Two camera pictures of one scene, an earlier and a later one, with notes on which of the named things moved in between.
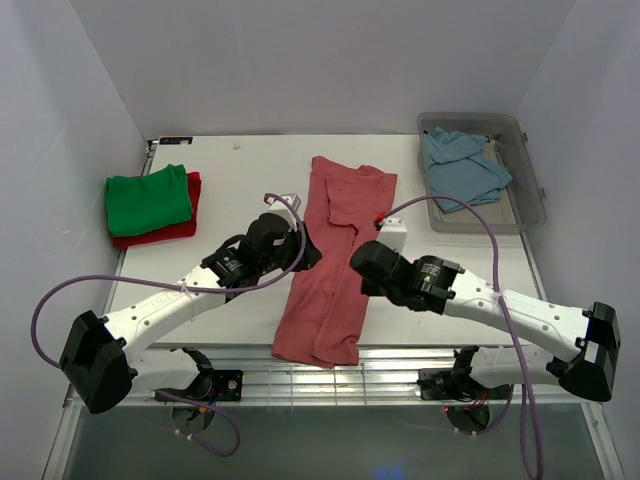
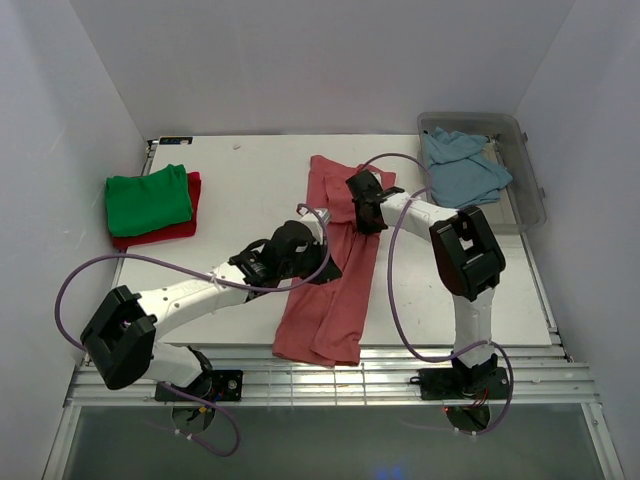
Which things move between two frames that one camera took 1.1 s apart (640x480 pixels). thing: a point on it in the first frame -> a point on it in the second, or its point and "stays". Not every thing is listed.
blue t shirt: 453,173 stays
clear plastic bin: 520,205 stays
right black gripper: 366,290 -> 363,228
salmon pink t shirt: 325,307 stays
